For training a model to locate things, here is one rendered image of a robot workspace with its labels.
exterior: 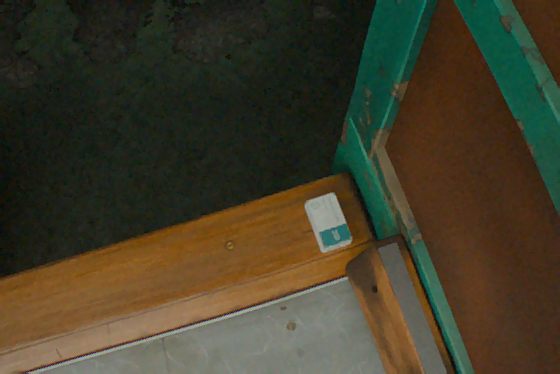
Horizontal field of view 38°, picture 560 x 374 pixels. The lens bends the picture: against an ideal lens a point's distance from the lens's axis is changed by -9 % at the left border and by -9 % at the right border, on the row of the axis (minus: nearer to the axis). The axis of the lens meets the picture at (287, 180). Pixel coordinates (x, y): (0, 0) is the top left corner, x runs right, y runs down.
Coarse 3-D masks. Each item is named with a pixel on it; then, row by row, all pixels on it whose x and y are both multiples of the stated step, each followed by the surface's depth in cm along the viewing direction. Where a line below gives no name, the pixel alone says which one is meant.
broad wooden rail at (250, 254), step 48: (288, 192) 104; (336, 192) 105; (144, 240) 101; (192, 240) 101; (240, 240) 102; (288, 240) 102; (0, 288) 97; (48, 288) 98; (96, 288) 98; (144, 288) 99; (192, 288) 99; (240, 288) 100; (288, 288) 102; (0, 336) 95; (48, 336) 95; (96, 336) 97; (144, 336) 99
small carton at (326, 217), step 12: (312, 204) 102; (324, 204) 102; (336, 204) 102; (312, 216) 101; (324, 216) 101; (336, 216) 101; (324, 228) 101; (336, 228) 101; (348, 228) 101; (324, 240) 100; (336, 240) 100; (348, 240) 101
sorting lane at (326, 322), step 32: (320, 288) 103; (352, 288) 103; (224, 320) 100; (256, 320) 101; (288, 320) 101; (320, 320) 101; (352, 320) 101; (128, 352) 98; (160, 352) 98; (192, 352) 99; (224, 352) 99; (256, 352) 99; (288, 352) 99; (320, 352) 100; (352, 352) 100
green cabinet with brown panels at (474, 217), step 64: (384, 0) 77; (448, 0) 67; (512, 0) 56; (384, 64) 83; (448, 64) 71; (512, 64) 57; (384, 128) 90; (448, 128) 76; (512, 128) 63; (384, 192) 96; (448, 192) 80; (512, 192) 66; (448, 256) 85; (512, 256) 70; (448, 320) 88; (512, 320) 73
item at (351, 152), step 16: (352, 128) 101; (352, 144) 102; (336, 160) 112; (352, 160) 105; (368, 160) 99; (352, 176) 107; (368, 176) 100; (368, 192) 102; (368, 208) 104; (384, 208) 97; (384, 224) 99
